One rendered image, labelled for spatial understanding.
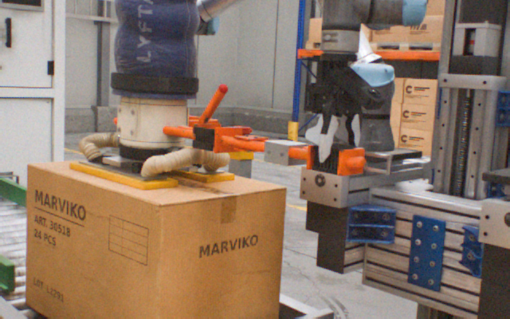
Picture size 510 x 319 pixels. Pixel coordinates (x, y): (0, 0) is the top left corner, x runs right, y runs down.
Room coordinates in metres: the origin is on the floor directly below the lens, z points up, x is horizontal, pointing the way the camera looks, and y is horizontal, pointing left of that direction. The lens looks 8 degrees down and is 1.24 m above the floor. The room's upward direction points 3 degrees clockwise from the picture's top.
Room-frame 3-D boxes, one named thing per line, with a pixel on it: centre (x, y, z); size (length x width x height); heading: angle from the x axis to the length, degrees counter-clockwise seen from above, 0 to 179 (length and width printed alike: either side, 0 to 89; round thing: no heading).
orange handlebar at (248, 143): (1.59, 0.05, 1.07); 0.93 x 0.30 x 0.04; 46
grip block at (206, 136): (1.47, 0.09, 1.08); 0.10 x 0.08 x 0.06; 136
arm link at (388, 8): (1.26, -0.25, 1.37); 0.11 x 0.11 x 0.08; 2
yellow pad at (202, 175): (1.71, 0.21, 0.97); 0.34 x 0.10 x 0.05; 46
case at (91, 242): (1.64, 0.27, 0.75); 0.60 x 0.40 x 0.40; 46
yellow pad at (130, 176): (1.57, 0.34, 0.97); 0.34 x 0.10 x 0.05; 46
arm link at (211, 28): (1.98, 0.20, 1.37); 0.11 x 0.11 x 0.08; 76
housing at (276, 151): (1.32, -0.06, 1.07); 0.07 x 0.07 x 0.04; 46
